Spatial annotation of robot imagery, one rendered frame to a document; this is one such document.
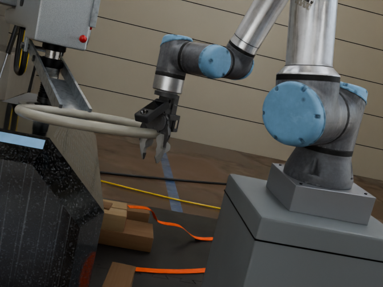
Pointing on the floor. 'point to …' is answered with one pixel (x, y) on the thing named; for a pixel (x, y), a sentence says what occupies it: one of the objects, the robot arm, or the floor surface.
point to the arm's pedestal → (288, 244)
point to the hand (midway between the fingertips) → (149, 156)
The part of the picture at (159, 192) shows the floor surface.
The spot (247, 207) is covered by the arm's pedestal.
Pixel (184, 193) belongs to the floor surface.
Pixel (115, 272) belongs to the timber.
